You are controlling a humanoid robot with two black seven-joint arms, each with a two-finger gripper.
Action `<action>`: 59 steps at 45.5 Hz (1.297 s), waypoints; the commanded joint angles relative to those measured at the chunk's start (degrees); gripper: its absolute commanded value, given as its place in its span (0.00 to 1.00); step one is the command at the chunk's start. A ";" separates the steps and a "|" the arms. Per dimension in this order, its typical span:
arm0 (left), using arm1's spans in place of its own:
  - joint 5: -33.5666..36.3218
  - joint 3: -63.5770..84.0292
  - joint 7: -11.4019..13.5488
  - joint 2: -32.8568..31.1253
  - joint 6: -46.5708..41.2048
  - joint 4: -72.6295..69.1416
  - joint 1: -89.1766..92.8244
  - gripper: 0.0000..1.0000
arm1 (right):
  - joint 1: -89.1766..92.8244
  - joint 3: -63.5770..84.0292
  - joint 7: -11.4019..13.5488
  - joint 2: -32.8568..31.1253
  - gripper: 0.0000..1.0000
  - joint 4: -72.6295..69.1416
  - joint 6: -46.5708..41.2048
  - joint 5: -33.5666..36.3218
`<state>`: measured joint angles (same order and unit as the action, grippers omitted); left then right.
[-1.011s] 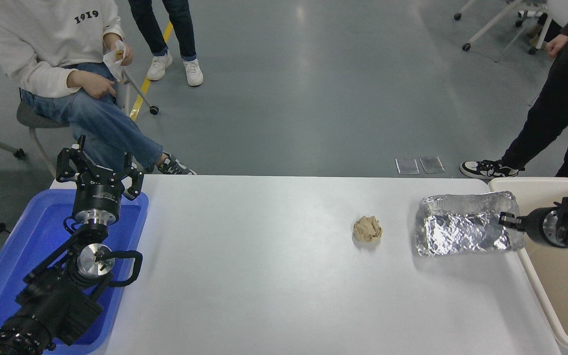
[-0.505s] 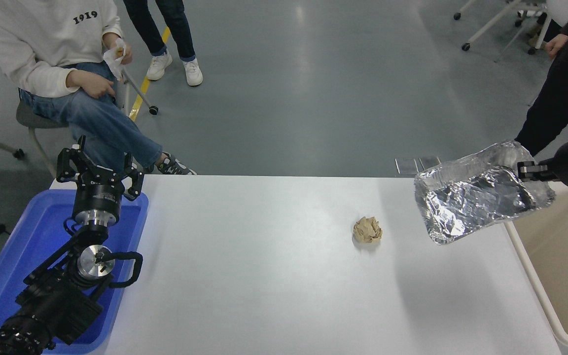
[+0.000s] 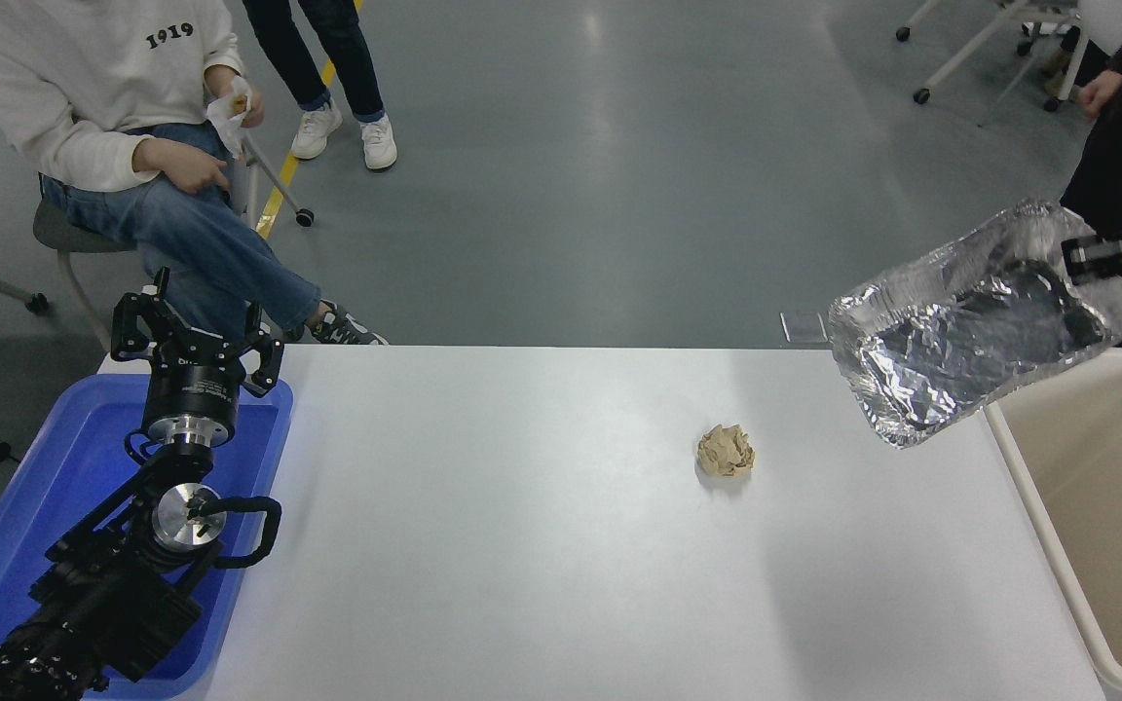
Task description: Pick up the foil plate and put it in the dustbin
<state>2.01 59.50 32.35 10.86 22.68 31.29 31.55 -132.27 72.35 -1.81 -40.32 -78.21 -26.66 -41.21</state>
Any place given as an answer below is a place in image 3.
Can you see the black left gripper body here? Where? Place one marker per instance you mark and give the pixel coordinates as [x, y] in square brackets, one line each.
[193, 389]

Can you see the silver foil plate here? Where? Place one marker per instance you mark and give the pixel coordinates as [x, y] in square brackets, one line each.
[931, 341]

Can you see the white tissue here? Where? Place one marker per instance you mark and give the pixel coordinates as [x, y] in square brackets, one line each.
[228, 122]

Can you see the clear square floor plate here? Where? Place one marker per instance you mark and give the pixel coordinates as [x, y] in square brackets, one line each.
[804, 327]

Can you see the standing person's hand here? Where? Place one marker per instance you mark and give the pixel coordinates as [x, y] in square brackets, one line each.
[1100, 94]

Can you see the seated person's right hand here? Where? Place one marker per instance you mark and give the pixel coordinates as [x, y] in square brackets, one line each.
[189, 166]

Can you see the seated person's left hand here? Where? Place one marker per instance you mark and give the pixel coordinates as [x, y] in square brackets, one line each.
[242, 105]

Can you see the grey stool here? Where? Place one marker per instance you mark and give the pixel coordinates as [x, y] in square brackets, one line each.
[69, 234]

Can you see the white leg with black caster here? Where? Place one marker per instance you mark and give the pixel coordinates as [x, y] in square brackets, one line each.
[279, 185]

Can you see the blue plastic tray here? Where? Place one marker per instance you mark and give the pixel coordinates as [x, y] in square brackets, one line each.
[45, 487]

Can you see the seated person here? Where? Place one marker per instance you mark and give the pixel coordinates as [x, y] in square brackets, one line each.
[84, 88]

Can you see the white rolling chair base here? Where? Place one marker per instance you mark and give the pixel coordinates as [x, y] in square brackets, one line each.
[965, 54]

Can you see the large pale plastic bin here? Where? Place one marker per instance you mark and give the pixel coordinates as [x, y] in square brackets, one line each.
[1116, 526]

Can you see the crumpled tan paper ball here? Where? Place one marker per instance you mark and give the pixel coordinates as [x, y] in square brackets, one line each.
[727, 452]

